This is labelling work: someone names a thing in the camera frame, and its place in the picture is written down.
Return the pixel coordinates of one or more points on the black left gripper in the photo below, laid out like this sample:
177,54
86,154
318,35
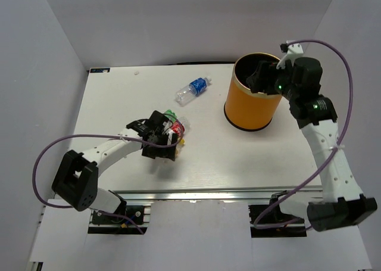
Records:
169,153

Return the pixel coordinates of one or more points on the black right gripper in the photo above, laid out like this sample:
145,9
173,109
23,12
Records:
265,71

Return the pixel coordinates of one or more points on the clear bottle orange label yellow cap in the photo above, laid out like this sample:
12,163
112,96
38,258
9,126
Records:
180,146

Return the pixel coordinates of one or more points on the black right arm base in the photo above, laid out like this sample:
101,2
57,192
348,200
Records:
275,217

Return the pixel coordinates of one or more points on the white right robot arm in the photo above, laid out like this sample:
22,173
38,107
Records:
344,203

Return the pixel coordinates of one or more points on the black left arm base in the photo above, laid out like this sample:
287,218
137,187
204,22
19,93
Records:
101,224

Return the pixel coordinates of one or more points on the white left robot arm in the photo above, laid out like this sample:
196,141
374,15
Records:
77,177

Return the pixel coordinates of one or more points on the orange cylindrical bin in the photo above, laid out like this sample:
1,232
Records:
243,109

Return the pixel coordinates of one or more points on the green plastic bottle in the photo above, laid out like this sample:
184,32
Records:
170,115

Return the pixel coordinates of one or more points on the clear bottle red label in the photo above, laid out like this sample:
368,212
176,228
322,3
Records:
182,126

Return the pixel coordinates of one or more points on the clear bottle blue label white cap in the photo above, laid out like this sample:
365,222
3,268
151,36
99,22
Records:
191,91

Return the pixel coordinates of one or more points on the blue sticker on table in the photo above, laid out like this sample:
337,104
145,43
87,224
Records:
99,70

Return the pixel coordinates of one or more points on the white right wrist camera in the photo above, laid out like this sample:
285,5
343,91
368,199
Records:
292,50

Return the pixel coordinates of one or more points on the aluminium table frame rail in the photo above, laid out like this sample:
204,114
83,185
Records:
218,161

